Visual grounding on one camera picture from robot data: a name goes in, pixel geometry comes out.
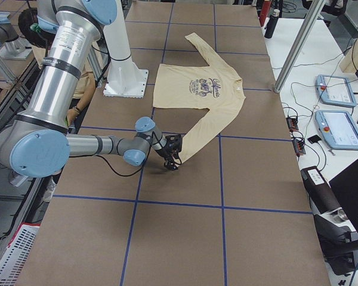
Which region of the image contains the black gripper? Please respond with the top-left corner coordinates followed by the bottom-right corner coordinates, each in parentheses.
top-left (156, 140), bottom-right (179, 170)

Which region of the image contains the cream long sleeve shirt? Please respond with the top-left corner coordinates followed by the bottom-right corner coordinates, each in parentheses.
top-left (153, 33), bottom-right (245, 161)

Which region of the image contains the black monitor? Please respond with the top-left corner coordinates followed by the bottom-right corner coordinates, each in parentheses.
top-left (329, 159), bottom-right (358, 232)

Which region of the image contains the person in beige shirt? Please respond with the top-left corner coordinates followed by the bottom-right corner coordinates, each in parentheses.
top-left (18, 8), bottom-right (95, 129)

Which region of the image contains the white plastic basket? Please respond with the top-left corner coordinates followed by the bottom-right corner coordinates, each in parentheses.
top-left (0, 223), bottom-right (40, 285)

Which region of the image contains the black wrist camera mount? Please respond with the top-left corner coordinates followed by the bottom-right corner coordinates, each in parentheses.
top-left (165, 134), bottom-right (183, 158)

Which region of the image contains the teach pendant tablet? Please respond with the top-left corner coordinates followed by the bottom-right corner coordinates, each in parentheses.
top-left (314, 110), bottom-right (358, 150)
top-left (316, 74), bottom-right (357, 108)

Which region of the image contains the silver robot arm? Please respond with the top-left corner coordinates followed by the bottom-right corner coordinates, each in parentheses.
top-left (0, 1), bottom-right (182, 178)

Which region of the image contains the near teach pendant tablet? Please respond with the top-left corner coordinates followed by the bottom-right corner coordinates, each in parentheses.
top-left (314, 110), bottom-right (358, 150)

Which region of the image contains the aluminium frame post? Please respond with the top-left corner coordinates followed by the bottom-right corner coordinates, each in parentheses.
top-left (274, 0), bottom-right (325, 93)

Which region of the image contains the far teach pendant tablet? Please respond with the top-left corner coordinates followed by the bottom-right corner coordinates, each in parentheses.
top-left (316, 74), bottom-right (357, 108)

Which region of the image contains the black water bottle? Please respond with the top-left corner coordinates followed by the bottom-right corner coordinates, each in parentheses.
top-left (264, 9), bottom-right (280, 39)

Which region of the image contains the red bottle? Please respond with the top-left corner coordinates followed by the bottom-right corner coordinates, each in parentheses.
top-left (259, 0), bottom-right (271, 27)

